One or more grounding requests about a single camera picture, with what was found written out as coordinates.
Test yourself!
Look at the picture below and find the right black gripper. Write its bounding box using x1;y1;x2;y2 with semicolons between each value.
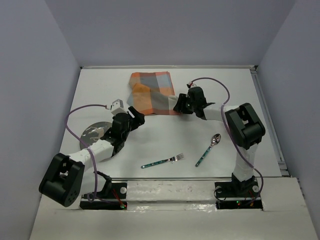
173;93;197;114

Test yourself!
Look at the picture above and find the orange grey checked cloth napkin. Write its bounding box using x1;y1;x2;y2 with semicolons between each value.
127;71;178;116

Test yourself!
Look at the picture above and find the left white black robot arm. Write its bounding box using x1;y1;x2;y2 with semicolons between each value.
38;106;145;207

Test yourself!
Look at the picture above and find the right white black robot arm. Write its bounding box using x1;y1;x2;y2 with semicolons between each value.
173;86;266;201

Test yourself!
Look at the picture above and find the grey plate with deer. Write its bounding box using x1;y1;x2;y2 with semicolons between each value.
79;121;114;162

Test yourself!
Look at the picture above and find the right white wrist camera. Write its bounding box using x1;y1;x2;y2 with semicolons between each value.
186;81;197;89

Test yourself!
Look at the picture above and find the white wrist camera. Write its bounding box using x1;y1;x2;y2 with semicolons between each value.
186;81;197;89
110;99;126;116

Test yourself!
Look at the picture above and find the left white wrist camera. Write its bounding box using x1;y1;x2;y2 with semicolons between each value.
110;99;126;116

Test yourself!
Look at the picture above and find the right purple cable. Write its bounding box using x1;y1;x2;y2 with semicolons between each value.
191;76;264;207

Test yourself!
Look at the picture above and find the purple cable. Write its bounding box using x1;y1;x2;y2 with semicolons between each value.
64;103;126;208
191;76;264;207

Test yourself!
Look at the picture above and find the spoon with green handle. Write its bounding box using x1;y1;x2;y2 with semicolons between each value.
195;133;221;168

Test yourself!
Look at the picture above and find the fork with green handle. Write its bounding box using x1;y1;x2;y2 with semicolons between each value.
140;153;184;169

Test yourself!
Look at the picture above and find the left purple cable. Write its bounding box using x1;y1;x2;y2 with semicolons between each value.
64;103;126;208

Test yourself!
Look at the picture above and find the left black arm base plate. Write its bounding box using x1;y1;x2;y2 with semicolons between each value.
79;181;128;211

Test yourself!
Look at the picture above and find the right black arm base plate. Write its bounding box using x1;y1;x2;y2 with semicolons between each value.
213;181;263;210

